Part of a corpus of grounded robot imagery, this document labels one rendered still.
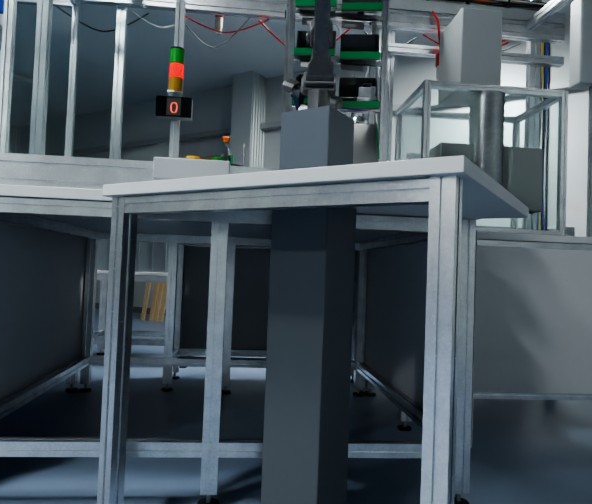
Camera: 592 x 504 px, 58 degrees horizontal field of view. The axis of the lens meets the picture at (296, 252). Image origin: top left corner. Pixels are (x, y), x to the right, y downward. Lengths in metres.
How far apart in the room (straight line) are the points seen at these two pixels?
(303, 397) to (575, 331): 1.62
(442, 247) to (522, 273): 1.59
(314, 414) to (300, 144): 0.65
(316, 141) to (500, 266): 1.36
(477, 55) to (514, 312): 1.21
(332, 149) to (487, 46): 1.64
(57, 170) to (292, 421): 0.95
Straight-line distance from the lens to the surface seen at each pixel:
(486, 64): 2.80
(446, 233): 0.93
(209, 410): 1.53
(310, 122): 1.33
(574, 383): 2.68
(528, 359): 2.55
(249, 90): 6.52
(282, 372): 1.32
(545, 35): 3.48
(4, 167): 1.71
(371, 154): 1.77
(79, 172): 1.64
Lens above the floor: 0.66
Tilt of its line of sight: 2 degrees up
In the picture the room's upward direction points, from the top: 2 degrees clockwise
